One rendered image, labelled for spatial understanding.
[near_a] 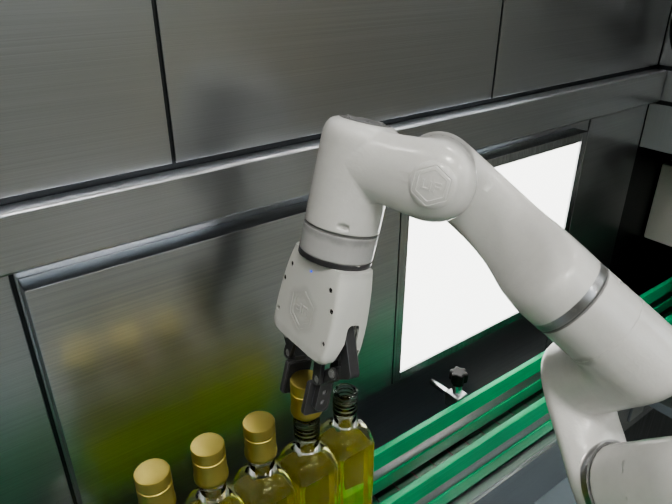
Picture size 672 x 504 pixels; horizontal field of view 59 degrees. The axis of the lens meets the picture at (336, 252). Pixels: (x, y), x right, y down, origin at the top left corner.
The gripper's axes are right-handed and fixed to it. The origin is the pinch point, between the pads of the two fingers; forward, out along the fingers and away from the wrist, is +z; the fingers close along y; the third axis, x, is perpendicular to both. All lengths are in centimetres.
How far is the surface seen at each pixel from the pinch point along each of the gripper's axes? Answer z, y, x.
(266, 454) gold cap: 6.6, 1.6, -4.7
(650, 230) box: -11, -15, 105
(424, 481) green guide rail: 17.0, 3.6, 20.9
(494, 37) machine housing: -41, -16, 34
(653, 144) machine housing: -30, -14, 87
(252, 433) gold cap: 3.9, 0.9, -6.5
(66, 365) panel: 0.9, -12.0, -21.4
